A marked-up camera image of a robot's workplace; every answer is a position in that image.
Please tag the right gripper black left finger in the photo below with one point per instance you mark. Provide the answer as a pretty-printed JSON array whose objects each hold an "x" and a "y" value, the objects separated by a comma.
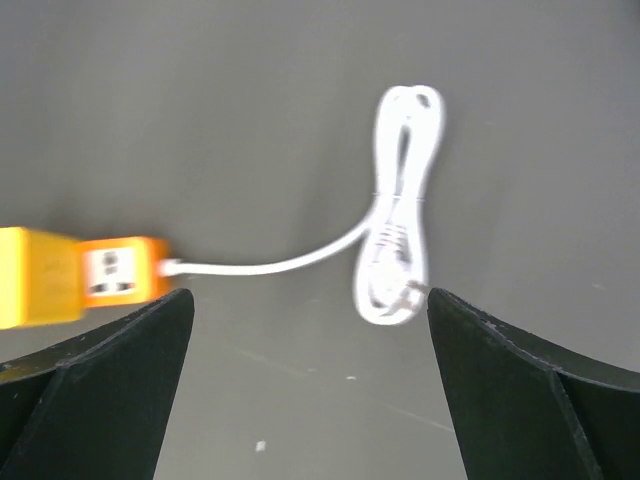
[{"x": 96, "y": 406}]

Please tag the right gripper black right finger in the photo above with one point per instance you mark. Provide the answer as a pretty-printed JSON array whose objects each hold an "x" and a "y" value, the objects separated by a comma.
[{"x": 523, "y": 407}]

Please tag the orange power strip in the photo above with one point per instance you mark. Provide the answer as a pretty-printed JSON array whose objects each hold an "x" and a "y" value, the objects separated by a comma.
[{"x": 123, "y": 271}]

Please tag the yellow cube plug adapter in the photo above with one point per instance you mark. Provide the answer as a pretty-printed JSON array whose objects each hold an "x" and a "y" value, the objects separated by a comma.
[{"x": 41, "y": 278}]

